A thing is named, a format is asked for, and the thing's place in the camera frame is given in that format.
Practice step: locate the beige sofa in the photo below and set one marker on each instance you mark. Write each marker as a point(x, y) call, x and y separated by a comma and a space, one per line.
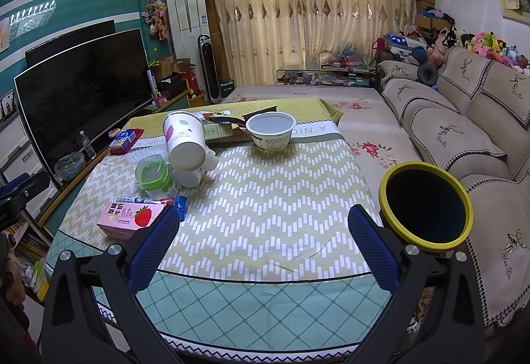
point(474, 124)

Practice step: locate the black television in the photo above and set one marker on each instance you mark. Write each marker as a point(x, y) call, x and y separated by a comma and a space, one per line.
point(85, 90)

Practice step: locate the black tower fan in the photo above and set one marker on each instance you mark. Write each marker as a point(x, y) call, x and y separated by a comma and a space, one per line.
point(209, 69)

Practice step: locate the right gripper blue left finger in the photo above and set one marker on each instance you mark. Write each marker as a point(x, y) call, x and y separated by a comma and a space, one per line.
point(148, 246)

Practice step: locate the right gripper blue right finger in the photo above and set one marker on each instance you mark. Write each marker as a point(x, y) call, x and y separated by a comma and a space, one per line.
point(371, 244)

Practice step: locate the white paper cup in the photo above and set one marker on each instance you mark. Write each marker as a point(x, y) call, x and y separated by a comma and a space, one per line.
point(185, 141)

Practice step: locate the glass ashtray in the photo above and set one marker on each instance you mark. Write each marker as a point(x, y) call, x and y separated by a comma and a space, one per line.
point(68, 167)

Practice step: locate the brown plastic tray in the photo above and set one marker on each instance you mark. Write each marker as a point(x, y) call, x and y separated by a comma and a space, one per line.
point(238, 125)

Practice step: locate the red tissue box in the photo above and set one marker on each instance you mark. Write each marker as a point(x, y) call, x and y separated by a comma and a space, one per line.
point(125, 141)

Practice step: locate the green lidded clear container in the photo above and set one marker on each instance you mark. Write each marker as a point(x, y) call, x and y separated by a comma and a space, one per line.
point(154, 177)

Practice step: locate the pink strawberry milk carton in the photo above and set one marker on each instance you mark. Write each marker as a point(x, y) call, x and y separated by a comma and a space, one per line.
point(120, 220)

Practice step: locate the clear water bottle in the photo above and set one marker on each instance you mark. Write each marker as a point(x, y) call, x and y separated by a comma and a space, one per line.
point(86, 144)

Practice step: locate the patterned tablecloth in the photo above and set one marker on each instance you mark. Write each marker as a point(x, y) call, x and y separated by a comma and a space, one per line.
point(263, 268)

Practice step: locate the yellow rimmed dark trash bin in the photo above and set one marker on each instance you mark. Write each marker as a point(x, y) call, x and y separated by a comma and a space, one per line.
point(425, 206)

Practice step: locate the plush toy pile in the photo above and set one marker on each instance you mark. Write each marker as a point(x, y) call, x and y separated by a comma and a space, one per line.
point(484, 44)

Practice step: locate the tv cabinet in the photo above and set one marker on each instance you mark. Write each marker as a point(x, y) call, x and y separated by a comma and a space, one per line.
point(54, 202)

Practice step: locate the beige curtains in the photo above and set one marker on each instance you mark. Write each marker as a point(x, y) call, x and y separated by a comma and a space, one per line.
point(262, 36)

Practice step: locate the artificial flower bunch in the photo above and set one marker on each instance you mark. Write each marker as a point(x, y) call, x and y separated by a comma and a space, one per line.
point(155, 16)

